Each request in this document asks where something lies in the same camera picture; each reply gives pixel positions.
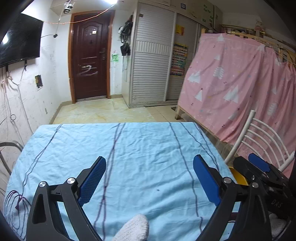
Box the black bag on wall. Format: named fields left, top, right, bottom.
left=119, top=15, right=133, bottom=56

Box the pink tree-print curtain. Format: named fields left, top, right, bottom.
left=178, top=34, right=295, bottom=153

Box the dark red door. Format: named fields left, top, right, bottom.
left=68, top=10, right=115, bottom=103

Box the ceiling lamp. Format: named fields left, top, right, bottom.
left=103, top=0, right=118, bottom=5

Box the black wall television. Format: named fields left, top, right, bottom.
left=1, top=14, right=43, bottom=67

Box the white security camera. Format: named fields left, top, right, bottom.
left=63, top=1, right=74, bottom=14

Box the white louvered wardrobe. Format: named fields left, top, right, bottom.
left=125, top=2, right=201, bottom=108

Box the colourful wall poster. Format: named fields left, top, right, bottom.
left=170, top=43, right=188, bottom=76

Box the left white gloved hand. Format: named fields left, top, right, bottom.
left=112, top=214, right=149, bottom=241

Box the white metal chair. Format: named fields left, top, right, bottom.
left=224, top=110, right=295, bottom=171

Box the light blue bed sheet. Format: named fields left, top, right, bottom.
left=3, top=123, right=232, bottom=240

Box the orange yellow trash bin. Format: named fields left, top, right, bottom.
left=229, top=167, right=248, bottom=186

